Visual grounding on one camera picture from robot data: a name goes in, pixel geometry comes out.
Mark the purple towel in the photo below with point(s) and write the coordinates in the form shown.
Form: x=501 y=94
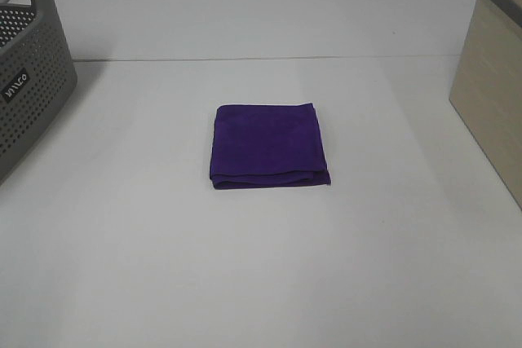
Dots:
x=261 y=146

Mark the beige storage box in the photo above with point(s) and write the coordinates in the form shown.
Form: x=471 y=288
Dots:
x=486 y=89

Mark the grey perforated plastic basket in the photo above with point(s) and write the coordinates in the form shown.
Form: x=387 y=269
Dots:
x=37 y=76

